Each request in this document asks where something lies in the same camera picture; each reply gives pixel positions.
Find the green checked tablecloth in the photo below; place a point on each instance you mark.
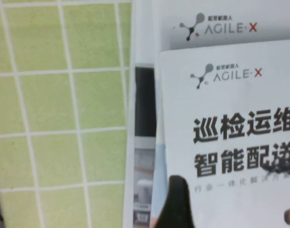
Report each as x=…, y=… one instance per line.
x=52, y=107

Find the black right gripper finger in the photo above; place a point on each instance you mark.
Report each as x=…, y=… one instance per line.
x=177, y=209

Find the white red-title Agilex brochure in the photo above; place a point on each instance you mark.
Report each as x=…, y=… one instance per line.
x=230, y=14

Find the plain white brochure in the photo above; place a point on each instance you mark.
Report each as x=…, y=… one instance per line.
x=142, y=35

